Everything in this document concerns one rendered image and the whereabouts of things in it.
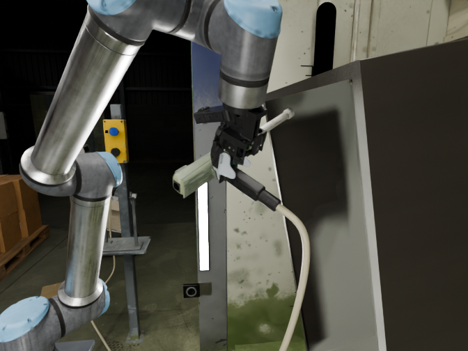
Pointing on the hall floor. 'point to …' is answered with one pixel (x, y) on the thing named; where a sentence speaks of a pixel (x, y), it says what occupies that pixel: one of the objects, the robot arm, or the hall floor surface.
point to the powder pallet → (21, 251)
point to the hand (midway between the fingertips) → (223, 170)
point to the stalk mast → (127, 237)
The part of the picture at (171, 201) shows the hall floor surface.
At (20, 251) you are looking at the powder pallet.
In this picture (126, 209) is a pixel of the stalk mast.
